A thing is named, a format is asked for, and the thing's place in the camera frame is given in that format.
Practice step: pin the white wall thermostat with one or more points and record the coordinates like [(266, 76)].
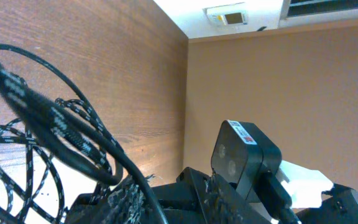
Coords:
[(227, 15)]

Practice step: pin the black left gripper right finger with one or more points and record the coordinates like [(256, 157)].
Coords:
[(217, 201)]

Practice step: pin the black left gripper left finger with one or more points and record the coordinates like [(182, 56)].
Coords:
[(124, 204)]

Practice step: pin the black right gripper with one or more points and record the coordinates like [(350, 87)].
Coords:
[(340, 208)]

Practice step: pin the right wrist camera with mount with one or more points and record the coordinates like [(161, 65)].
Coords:
[(252, 164)]

